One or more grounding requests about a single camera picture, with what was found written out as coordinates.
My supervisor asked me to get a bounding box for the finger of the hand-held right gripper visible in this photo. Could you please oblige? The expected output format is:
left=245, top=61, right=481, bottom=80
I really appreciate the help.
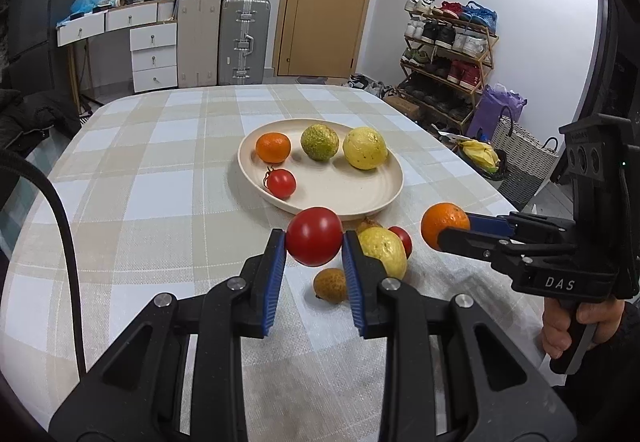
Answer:
left=437, top=227, right=577, bottom=264
left=467, top=212, right=576, bottom=243

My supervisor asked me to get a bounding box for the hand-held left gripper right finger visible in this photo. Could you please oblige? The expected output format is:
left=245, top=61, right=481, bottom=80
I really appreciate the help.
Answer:
left=341, top=229, right=578, bottom=442

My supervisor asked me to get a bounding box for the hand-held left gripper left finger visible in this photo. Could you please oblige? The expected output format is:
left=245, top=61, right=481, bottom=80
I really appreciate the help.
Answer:
left=48, top=228, right=287, bottom=442

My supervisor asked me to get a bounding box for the mandarin orange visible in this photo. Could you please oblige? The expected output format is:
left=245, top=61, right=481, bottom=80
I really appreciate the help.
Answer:
left=255, top=132, right=292, bottom=164
left=420, top=203, right=471, bottom=251

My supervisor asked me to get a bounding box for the yellow-green guava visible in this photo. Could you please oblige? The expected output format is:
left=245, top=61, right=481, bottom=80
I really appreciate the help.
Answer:
left=357, top=227, right=407, bottom=280

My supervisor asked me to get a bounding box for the red tomato with green stem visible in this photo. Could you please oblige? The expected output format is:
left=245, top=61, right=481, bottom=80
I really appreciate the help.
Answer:
left=263, top=167, right=297, bottom=199

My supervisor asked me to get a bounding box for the beige round plate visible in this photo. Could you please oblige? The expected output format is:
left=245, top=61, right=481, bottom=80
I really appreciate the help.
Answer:
left=237, top=118, right=404, bottom=215

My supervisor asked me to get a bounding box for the smooth yellow guava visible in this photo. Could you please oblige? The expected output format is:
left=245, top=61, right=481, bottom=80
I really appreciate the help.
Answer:
left=342, top=127, right=389, bottom=171

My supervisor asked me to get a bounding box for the wrinkled green-yellow guava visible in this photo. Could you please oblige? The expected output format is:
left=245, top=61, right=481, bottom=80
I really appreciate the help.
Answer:
left=300, top=123, right=340, bottom=163

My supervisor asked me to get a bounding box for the person's right hand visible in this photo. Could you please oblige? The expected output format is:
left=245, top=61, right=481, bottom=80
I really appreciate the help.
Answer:
left=542, top=298, right=628, bottom=359

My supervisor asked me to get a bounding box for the yellow plastic bag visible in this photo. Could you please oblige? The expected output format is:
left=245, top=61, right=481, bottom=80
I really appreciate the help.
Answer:
left=460, top=140, right=501, bottom=173

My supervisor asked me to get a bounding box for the grey wicker basket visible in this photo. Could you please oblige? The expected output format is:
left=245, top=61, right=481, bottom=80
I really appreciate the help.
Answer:
left=490, top=114, right=561, bottom=210

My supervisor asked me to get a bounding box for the purple bag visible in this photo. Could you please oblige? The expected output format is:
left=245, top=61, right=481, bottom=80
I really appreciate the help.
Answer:
left=467, top=83, right=527, bottom=143

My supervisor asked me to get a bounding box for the brown cardboard box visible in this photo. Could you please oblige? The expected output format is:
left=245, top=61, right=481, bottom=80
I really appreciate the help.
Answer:
left=382, top=94, right=421, bottom=119

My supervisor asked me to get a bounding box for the scattered sneakers group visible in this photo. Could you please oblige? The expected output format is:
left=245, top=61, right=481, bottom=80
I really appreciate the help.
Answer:
left=347, top=73, right=401, bottom=100

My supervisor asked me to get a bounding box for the silver suitcase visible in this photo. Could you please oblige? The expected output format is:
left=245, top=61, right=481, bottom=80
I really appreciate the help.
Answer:
left=217, top=0, right=272, bottom=85

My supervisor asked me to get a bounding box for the beige suitcase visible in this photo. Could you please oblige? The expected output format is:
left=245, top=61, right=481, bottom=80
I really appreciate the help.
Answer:
left=177, top=0, right=222, bottom=88

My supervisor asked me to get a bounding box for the white drawer cabinet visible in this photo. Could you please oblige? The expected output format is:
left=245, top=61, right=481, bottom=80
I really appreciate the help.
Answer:
left=130, top=23, right=179, bottom=94

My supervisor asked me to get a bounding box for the white desk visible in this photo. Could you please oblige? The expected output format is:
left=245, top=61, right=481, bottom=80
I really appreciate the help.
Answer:
left=56, top=0, right=178, bottom=48

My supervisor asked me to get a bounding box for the dark grey fridge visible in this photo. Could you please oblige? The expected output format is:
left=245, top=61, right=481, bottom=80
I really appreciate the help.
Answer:
left=7, top=0, right=83, bottom=93

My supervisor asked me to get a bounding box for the black cable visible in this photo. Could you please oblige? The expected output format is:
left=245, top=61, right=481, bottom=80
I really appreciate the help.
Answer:
left=0, top=149, right=88, bottom=378

